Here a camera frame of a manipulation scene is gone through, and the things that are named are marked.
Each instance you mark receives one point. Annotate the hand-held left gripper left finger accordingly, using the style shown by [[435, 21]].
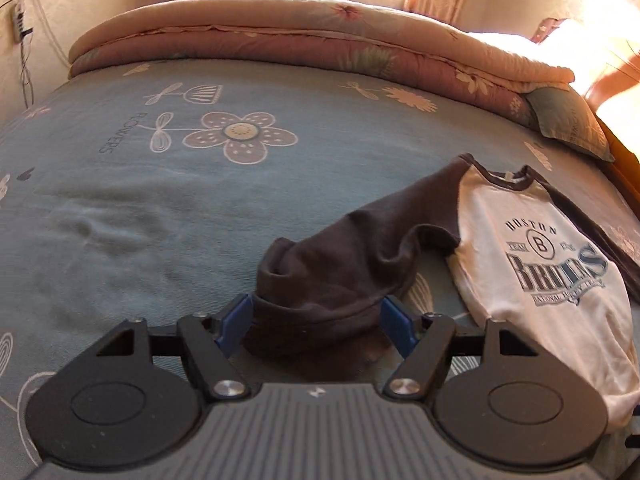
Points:
[[235, 317]]

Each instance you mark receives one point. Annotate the bed with blue floral sheet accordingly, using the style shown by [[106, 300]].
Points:
[[125, 210]]

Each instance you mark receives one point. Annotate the white power strip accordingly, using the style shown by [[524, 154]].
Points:
[[17, 22]]

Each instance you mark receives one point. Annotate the wooden headboard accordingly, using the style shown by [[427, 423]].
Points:
[[622, 110]]

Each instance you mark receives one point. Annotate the blue-green floral pillow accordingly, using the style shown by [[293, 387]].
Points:
[[565, 120]]

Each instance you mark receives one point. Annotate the white and navy raglan sweatshirt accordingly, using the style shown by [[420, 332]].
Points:
[[500, 240]]

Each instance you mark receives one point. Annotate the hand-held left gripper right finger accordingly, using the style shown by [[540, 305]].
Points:
[[397, 325]]

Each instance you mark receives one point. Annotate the pink floral folded quilt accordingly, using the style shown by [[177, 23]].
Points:
[[250, 30]]

